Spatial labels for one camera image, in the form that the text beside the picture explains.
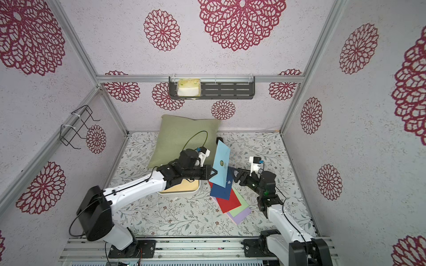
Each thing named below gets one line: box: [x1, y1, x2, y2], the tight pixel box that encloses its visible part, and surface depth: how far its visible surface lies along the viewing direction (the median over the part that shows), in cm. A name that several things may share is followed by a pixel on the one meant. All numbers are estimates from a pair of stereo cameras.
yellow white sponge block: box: [176, 78, 202, 97], surface depth 92 cm
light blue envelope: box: [208, 139, 231, 188], surface depth 83 cm
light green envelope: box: [229, 186, 250, 218], surface depth 88 cm
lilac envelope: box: [211, 196, 252, 225], surface depth 85 cm
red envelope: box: [208, 180, 242, 214], surface depth 89 cm
